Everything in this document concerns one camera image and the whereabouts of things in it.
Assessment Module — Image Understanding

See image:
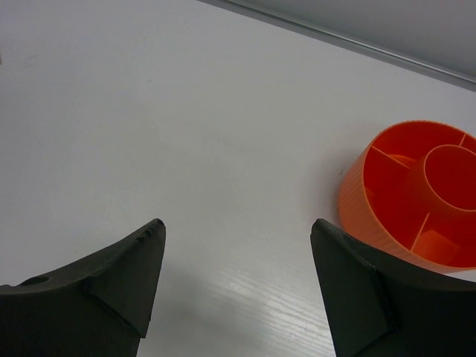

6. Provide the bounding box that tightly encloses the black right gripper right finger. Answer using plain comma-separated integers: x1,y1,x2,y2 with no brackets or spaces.
310,219,475,356

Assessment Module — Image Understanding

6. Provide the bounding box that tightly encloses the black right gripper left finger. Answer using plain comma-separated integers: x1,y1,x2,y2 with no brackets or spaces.
1,219,166,356

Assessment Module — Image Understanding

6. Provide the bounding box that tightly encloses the orange round compartment container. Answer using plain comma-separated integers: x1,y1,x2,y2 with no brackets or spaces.
338,120,475,274

